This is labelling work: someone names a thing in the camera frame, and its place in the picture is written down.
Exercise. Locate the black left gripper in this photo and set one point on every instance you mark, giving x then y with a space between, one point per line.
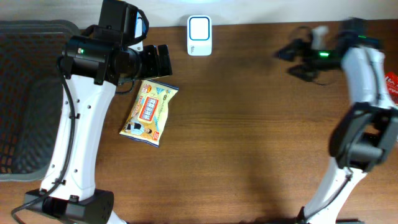
150 62

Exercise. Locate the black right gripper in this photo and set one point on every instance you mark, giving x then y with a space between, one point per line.
308 61

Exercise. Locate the yellow wet wipes pack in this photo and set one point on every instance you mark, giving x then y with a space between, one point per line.
148 116

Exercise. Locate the red snack bag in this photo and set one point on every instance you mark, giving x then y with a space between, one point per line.
392 86

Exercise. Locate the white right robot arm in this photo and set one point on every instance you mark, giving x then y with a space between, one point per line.
367 134

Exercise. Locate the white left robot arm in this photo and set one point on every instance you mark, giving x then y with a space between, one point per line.
91 67

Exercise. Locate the white barcode scanner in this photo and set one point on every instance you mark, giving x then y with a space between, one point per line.
199 35

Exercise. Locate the grey plastic basket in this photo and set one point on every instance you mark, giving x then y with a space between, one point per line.
31 95

